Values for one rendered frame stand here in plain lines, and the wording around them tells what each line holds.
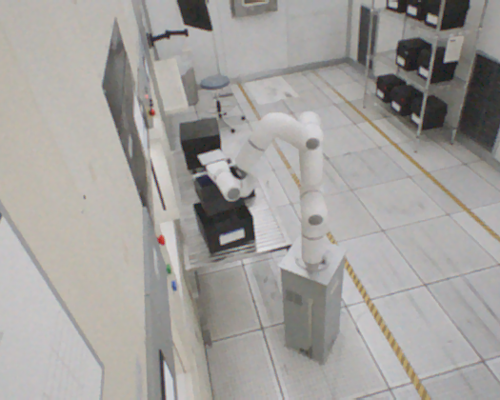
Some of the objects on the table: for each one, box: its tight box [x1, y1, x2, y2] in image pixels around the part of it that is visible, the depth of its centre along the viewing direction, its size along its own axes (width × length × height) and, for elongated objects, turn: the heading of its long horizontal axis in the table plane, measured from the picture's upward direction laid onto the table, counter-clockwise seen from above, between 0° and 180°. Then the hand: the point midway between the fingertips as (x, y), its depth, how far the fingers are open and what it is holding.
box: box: [179, 117, 224, 170], centre depth 289 cm, size 29×29×25 cm
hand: (212, 160), depth 197 cm, fingers closed on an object, 3 cm apart
